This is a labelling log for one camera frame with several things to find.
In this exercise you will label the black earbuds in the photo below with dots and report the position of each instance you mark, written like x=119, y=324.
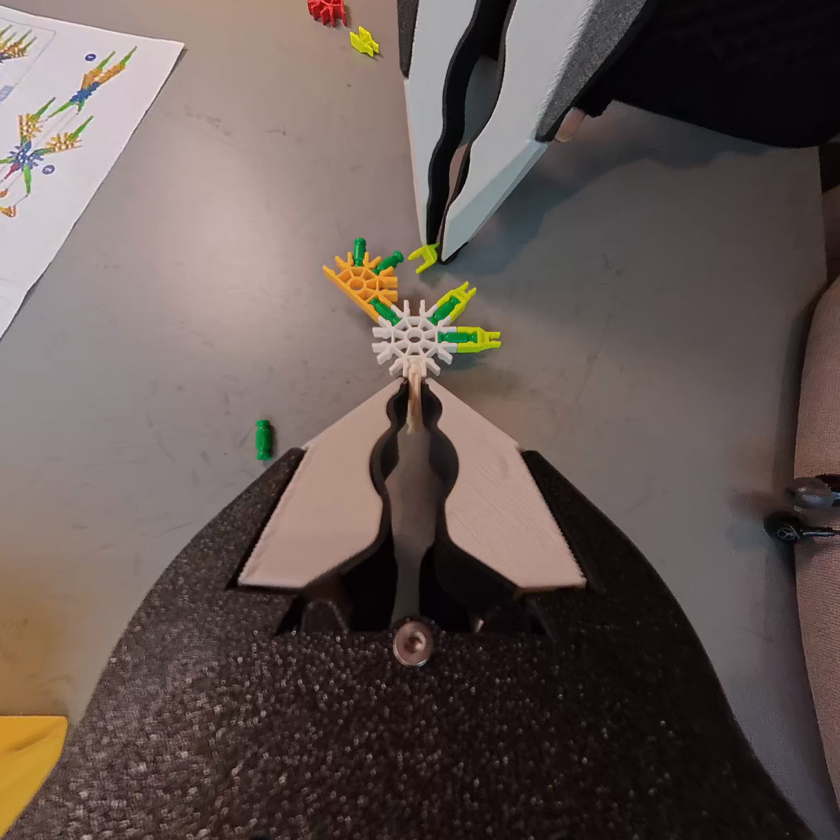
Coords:
x=787, y=525

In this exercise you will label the yellow clip connector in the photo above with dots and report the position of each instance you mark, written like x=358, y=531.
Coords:
x=459, y=295
x=423, y=256
x=364, y=40
x=484, y=340

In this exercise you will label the person's right forearm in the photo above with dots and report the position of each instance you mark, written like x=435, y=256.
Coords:
x=722, y=65

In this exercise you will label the white snowflake connector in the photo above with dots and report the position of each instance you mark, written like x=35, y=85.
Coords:
x=397, y=331

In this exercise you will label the printed instruction sheet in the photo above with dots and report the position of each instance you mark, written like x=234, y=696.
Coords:
x=65, y=216

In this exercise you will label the yellow box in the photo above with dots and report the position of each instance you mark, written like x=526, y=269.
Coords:
x=26, y=754

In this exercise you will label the white plastic rod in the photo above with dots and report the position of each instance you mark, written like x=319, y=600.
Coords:
x=415, y=407

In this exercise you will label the orange half-circle connector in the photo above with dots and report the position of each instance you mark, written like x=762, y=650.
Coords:
x=344, y=285

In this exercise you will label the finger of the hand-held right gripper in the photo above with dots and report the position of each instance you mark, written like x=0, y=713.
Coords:
x=430, y=65
x=525, y=85

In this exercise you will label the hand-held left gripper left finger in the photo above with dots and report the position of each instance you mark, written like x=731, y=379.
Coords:
x=308, y=518

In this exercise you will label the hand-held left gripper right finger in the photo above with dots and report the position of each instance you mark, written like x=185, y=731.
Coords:
x=518, y=518

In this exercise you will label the person's right hand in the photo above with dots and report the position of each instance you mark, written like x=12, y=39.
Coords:
x=569, y=124

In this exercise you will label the red plastic connector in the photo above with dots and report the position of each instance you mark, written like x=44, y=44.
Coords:
x=326, y=10

